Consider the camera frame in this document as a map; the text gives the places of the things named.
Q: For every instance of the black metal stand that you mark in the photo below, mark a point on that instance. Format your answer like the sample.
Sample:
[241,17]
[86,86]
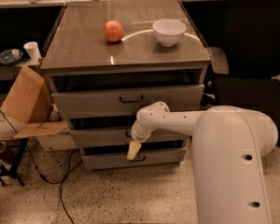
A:
[12,172]

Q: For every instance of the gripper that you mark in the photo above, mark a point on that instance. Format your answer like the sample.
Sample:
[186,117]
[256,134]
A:
[140,136]

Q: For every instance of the white bowl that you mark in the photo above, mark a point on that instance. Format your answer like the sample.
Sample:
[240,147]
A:
[168,31]

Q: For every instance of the dark blue plate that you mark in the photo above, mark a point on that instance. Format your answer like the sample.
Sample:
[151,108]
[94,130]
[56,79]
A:
[10,57]

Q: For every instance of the brown cardboard box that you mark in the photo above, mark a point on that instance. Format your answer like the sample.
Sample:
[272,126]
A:
[29,101]

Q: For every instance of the black office chair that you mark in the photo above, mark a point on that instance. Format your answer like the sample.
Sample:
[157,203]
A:
[245,69]

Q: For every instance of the low grey shelf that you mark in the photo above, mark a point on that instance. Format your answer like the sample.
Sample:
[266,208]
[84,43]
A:
[10,72]

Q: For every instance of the grey top drawer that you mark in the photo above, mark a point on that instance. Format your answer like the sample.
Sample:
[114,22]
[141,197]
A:
[122,94]

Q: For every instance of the grey three-drawer cabinet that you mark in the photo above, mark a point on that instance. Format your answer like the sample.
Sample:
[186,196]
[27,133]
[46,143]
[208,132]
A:
[79,46]

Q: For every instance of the grey bottom drawer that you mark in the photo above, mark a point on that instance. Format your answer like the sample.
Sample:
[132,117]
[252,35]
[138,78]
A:
[114,157]

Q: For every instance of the red apple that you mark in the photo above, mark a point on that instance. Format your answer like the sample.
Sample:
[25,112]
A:
[113,31]

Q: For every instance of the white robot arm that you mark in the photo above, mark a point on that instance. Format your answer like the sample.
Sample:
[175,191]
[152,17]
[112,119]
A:
[227,145]

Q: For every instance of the grey drawer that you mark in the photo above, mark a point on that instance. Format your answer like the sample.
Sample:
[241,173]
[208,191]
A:
[122,94]
[102,132]
[114,157]

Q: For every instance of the white paper cup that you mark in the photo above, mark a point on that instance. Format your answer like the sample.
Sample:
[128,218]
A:
[33,50]

